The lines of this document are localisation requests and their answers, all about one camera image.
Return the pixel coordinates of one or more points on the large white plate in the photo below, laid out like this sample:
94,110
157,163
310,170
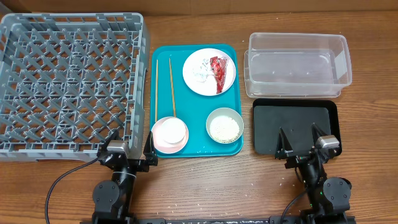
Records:
207,88

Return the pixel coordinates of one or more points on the small pink plate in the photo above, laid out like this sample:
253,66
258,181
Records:
163,146

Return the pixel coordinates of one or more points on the white rice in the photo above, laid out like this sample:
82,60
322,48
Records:
224,129

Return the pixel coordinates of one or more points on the clear plastic bin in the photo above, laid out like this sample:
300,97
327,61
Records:
296,65

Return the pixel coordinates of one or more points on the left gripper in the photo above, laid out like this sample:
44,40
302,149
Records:
149,151

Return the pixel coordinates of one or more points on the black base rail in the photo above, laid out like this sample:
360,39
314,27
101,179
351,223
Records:
270,220

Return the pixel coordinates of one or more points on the black tray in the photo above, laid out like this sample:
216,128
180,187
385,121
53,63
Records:
295,117

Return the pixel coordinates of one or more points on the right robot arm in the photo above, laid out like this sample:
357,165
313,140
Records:
328,197

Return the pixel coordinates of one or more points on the white tissue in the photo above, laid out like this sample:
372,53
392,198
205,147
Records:
202,70

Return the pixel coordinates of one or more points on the red snack wrapper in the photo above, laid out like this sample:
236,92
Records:
218,67

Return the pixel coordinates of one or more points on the white paper cup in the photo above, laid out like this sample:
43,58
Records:
173,130

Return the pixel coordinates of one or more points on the teal plastic tray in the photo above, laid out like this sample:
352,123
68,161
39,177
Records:
192,108

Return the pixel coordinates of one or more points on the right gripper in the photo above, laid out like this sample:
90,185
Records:
301,157

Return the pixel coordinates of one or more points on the grey dishwasher rack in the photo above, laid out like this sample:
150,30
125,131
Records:
68,81

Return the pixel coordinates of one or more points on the grey-green bowl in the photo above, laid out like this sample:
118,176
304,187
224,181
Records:
225,112

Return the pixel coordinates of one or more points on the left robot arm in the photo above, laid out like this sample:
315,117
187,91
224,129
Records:
112,197

